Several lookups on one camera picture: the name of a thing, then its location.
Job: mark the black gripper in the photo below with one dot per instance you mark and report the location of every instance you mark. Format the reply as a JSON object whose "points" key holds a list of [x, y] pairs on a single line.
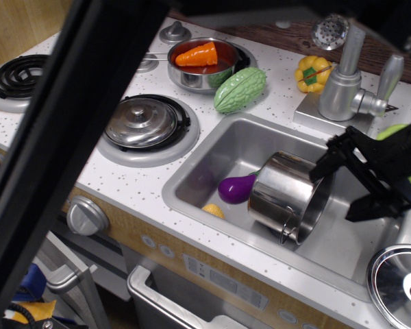
{"points": [[383, 167]]}

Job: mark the large steel pot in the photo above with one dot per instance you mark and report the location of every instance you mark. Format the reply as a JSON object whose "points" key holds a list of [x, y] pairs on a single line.
{"points": [[284, 198]]}

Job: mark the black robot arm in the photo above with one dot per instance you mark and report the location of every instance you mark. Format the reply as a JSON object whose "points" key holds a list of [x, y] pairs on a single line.
{"points": [[382, 167]]}

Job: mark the grey sink basin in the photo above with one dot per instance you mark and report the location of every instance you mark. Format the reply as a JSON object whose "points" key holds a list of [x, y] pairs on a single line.
{"points": [[336, 252]]}

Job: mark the green cutting board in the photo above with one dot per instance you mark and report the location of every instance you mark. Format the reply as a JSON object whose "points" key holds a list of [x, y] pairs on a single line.
{"points": [[390, 132]]}

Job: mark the silver toy faucet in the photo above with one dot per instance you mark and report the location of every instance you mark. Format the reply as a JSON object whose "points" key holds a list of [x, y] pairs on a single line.
{"points": [[344, 102]]}

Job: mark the steel lid bottom right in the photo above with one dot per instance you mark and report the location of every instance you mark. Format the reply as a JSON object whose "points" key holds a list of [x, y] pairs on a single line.
{"points": [[388, 278]]}

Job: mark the yellow toy bell pepper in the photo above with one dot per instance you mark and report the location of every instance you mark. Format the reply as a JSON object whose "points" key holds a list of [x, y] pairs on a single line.
{"points": [[312, 74]]}

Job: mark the purple toy eggplant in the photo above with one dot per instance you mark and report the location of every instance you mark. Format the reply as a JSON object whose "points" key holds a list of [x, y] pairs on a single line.
{"points": [[236, 190]]}

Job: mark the yellow toy corn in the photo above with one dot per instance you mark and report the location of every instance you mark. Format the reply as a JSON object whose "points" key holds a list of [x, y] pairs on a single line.
{"points": [[214, 210]]}

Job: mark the green toy bitter gourd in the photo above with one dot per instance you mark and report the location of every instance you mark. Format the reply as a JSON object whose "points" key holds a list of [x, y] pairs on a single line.
{"points": [[239, 90]]}

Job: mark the hanging steel strainer ladle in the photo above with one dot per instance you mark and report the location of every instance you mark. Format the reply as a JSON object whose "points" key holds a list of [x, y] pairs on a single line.
{"points": [[330, 33]]}

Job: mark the orange toy carrot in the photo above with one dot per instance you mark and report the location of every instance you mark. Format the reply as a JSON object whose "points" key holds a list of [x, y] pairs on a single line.
{"points": [[202, 55]]}

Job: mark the small steel saucepan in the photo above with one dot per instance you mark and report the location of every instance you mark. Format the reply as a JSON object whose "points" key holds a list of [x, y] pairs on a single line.
{"points": [[202, 79]]}

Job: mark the black burner front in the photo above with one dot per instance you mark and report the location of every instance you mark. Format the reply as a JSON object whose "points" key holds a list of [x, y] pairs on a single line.
{"points": [[177, 145]]}

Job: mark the steel lid on burner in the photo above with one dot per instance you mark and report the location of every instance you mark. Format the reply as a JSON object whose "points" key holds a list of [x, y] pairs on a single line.
{"points": [[141, 122]]}

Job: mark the silver stove knob top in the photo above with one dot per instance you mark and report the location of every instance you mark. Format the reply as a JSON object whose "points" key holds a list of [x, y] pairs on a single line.
{"points": [[174, 33]]}

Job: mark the silver stove knob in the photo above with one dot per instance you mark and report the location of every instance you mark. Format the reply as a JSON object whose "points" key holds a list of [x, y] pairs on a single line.
{"points": [[174, 33], [148, 63]]}

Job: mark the silver stove knob centre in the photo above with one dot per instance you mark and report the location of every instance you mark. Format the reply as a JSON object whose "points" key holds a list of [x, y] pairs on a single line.
{"points": [[148, 63]]}

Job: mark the silver oven dial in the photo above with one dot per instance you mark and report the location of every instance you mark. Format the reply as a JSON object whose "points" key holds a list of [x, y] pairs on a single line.
{"points": [[85, 218]]}

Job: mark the black foreground pole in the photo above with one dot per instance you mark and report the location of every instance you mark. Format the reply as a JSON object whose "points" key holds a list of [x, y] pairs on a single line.
{"points": [[53, 149]]}

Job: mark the blue clamp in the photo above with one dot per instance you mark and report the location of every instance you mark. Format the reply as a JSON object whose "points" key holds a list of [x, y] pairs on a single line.
{"points": [[32, 286]]}

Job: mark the black coil burner left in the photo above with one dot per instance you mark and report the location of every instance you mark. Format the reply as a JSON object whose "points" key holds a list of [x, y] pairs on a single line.
{"points": [[18, 79]]}

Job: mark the silver dishwasher door handle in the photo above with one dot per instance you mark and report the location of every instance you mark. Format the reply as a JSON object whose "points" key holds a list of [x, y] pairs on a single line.
{"points": [[171, 311]]}

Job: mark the silver oven door handle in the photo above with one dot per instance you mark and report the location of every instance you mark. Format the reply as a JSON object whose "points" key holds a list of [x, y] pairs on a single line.
{"points": [[63, 269]]}

